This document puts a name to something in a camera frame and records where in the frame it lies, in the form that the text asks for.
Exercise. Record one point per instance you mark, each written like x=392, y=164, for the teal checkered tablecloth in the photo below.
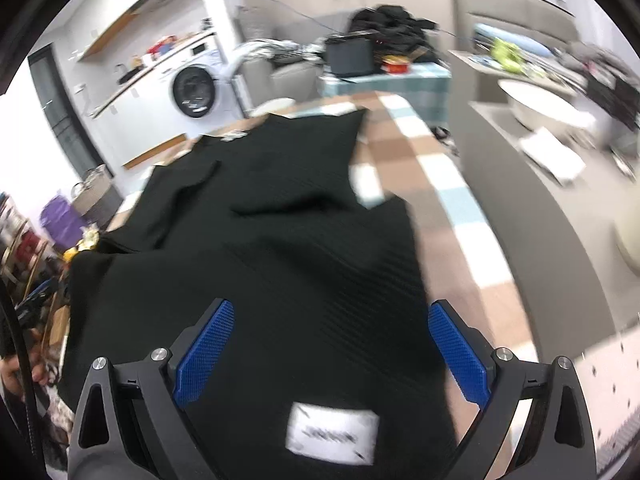
x=425, y=85

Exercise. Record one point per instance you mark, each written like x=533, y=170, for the black knit sweater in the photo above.
x=280, y=240

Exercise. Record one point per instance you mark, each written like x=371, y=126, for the silver grey cloth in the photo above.
x=250, y=50

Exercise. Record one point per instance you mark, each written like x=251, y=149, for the red bowl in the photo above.
x=395, y=64

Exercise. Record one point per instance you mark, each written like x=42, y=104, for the light blue cushion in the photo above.
x=537, y=47

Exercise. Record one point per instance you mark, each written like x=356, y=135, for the green plush toy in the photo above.
x=507, y=55

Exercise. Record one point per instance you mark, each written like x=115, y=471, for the white folded cloth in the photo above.
x=552, y=155

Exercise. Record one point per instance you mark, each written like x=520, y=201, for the large grey sofa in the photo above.
x=530, y=220

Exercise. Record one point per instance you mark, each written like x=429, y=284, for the cluttered storage rack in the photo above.
x=25, y=255

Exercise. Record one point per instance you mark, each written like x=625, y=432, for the black box appliance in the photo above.
x=350, y=57

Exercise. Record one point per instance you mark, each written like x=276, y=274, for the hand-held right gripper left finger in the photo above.
x=207, y=350

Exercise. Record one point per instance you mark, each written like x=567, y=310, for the pile of black clothes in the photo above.
x=395, y=22

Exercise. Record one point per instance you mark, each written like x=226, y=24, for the grey woven basket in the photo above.
x=97, y=195

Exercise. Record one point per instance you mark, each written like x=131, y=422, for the checkered blanket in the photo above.
x=440, y=240

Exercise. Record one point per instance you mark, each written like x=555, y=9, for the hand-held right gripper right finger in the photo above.
x=457, y=350

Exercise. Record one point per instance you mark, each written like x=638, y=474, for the purple bag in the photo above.
x=60, y=222

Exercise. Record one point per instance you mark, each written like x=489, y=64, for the white wall cabinet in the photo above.
x=130, y=15

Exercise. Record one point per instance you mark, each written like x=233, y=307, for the dark grey door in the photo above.
x=65, y=125

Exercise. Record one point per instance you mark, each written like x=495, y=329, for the white plastic basin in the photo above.
x=545, y=105

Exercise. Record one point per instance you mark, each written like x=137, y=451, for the white washing machine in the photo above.
x=192, y=90

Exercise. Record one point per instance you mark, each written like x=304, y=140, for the small grey sofa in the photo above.
x=290, y=80

